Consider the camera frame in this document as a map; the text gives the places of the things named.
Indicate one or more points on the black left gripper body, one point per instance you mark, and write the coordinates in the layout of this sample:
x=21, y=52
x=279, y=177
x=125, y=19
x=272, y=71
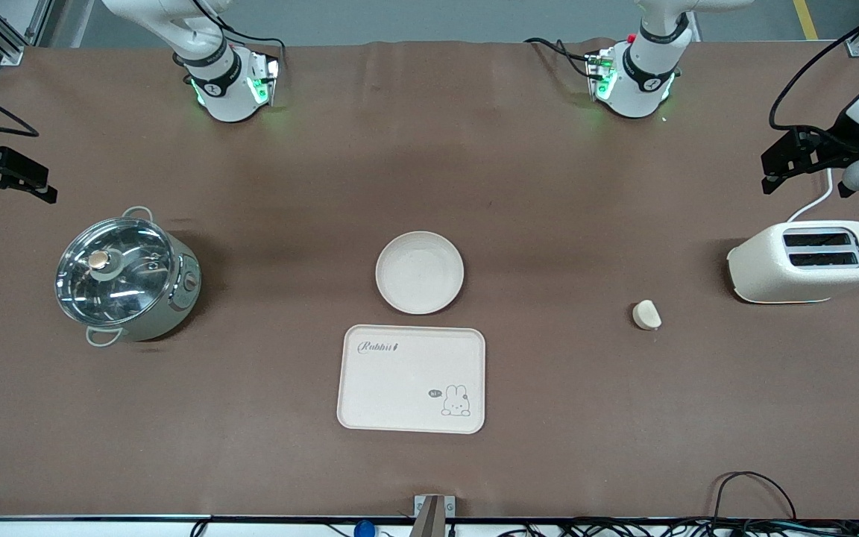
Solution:
x=831, y=144

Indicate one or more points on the small white bun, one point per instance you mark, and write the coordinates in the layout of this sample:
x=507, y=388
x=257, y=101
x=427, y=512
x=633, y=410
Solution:
x=646, y=315

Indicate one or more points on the round cream plate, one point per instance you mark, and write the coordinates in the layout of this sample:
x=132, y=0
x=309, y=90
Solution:
x=420, y=272

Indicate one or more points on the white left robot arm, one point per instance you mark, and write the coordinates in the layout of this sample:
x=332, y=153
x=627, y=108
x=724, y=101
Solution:
x=638, y=82

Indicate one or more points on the cream rabbit print tray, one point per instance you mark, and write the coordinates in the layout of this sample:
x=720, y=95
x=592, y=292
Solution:
x=400, y=388

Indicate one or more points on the cream two-slot toaster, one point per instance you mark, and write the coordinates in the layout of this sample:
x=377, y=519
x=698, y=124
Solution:
x=761, y=268

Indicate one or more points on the brown table cover mat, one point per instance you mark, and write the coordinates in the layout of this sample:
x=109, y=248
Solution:
x=474, y=171

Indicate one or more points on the blue round cap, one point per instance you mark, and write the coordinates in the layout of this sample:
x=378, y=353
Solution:
x=364, y=529

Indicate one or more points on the aluminium frame profile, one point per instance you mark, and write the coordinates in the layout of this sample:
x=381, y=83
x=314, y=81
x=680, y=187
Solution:
x=4, y=41

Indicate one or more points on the grey metal camera bracket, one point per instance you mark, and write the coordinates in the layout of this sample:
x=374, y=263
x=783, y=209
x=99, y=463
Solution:
x=433, y=514

